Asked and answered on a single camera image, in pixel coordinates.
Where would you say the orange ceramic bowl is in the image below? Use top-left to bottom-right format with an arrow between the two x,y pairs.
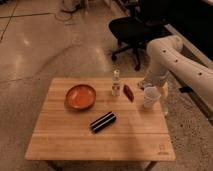
65,84 -> 96,110

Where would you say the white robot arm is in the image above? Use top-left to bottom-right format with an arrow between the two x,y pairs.
145,35 -> 213,107

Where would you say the blue sponge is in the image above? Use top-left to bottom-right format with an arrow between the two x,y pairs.
138,81 -> 145,90

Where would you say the small clear bottle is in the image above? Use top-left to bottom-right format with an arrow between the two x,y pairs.
112,70 -> 120,96

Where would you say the black office chair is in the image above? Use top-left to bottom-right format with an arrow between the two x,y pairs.
108,0 -> 171,71

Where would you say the white ceramic cup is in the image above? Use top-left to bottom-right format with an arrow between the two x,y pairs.
144,87 -> 161,108

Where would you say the wooden table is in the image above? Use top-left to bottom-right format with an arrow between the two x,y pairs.
25,78 -> 175,164

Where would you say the black white striped box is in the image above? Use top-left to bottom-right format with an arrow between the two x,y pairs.
90,111 -> 116,133

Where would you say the dark red oval object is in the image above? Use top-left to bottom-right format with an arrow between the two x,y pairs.
123,85 -> 134,102

